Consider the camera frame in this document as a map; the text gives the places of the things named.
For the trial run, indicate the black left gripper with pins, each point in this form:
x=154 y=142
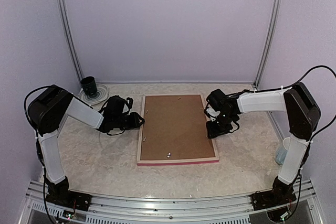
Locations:
x=135 y=123

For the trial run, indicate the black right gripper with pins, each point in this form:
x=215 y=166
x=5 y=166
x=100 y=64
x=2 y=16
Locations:
x=215 y=132

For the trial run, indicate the pink wooden picture frame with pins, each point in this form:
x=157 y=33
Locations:
x=178 y=161

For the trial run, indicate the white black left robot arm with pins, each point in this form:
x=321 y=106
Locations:
x=46 y=113

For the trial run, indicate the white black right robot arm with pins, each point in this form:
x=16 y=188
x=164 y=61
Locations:
x=303 y=116

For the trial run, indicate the grey spiral ceramic plate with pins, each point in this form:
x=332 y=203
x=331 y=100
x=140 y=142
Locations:
x=101 y=95

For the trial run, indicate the dark green speckled cup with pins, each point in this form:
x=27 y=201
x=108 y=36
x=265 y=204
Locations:
x=89 y=86

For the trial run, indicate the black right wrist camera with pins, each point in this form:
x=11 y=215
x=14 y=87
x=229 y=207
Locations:
x=211 y=113

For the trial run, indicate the aluminium front rail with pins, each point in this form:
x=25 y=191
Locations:
x=118 y=209

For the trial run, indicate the right aluminium corner post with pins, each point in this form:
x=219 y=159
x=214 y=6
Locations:
x=269 y=38

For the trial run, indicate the aluminium corner post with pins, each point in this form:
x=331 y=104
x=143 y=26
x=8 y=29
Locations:
x=269 y=38
x=69 y=39

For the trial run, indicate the left aluminium corner post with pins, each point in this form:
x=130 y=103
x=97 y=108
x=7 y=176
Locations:
x=69 y=39

